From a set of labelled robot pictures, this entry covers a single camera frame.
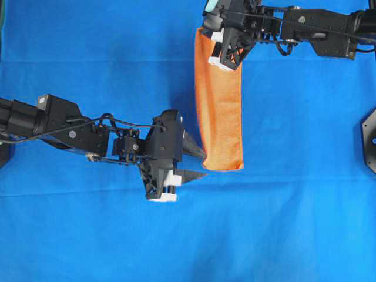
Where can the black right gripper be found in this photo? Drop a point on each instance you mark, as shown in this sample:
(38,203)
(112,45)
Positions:
(238,34)

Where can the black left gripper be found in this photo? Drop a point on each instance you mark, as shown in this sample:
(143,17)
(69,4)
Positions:
(162,150)

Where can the orange towel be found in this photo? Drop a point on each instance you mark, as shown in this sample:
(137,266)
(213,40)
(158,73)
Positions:
(219,109)

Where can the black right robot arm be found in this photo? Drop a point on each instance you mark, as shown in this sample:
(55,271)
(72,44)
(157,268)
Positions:
(330,34)

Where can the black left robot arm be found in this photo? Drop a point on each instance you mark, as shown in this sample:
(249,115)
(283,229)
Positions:
(59,123)

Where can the blue table cloth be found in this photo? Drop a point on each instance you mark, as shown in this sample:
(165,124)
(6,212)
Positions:
(302,209)

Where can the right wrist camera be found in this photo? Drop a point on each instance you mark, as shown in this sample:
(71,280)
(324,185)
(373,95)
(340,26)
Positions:
(211,16)

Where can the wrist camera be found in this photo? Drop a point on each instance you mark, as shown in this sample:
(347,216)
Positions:
(171,115)
(211,16)

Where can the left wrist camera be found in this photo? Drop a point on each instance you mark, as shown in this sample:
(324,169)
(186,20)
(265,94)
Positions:
(171,115)

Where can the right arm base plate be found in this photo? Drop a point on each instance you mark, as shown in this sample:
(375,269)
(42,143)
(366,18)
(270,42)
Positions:
(364,142)

